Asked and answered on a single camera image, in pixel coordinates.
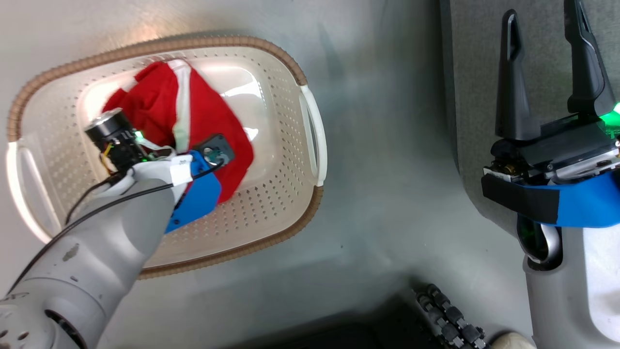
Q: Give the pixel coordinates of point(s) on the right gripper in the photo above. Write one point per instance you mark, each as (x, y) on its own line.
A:
(566, 150)

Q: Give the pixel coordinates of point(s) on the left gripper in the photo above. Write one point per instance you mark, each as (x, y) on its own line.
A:
(114, 138)

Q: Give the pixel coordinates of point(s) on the red and white garment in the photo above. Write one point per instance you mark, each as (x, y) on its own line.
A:
(203, 106)

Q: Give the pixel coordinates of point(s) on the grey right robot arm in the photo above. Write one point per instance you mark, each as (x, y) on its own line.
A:
(571, 295)

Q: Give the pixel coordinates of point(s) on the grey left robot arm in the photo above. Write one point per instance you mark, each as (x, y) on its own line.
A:
(97, 247)

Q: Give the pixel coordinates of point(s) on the dark robot base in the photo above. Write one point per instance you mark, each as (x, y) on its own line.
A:
(348, 332)

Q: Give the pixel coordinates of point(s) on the grey fabric sofa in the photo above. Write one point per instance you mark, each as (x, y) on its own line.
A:
(542, 58)

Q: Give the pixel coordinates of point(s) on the cream perforated laundry basket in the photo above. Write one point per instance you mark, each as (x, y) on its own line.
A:
(271, 145)

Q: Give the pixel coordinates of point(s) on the beige rounded object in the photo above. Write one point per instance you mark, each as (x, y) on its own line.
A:
(508, 341)

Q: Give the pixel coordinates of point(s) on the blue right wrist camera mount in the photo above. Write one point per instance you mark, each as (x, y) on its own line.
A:
(586, 203)

